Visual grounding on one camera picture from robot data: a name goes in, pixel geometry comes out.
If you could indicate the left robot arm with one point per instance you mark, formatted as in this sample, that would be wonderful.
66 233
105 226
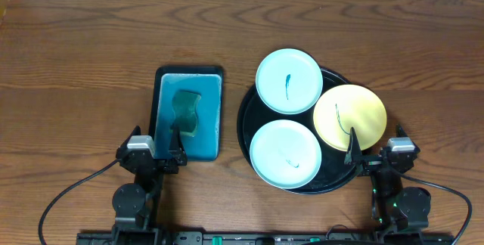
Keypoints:
136 204

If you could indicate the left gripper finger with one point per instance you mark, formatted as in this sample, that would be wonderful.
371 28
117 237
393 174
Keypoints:
176 149
135 132

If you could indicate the light blue plate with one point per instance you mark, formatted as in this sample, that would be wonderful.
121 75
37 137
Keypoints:
285 154
289 81

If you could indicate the black rectangular water tray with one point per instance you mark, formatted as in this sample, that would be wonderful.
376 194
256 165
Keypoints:
206 81

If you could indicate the round black tray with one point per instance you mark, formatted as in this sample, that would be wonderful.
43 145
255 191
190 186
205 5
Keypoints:
253 114

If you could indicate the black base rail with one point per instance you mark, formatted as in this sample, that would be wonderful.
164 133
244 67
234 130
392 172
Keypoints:
198 238

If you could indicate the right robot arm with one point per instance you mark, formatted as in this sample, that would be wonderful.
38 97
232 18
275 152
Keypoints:
399 210

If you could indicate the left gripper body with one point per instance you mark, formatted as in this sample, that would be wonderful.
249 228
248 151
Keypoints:
158 162

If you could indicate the yellow plate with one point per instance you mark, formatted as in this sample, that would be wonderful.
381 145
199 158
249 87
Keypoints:
346 107

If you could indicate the green scrubbing sponge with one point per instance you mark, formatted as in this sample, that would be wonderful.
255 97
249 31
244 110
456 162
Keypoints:
184 105

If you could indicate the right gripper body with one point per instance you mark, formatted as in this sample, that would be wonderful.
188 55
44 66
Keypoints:
369 165

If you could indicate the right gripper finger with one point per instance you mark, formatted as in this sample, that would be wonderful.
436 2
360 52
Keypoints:
400 132
353 154

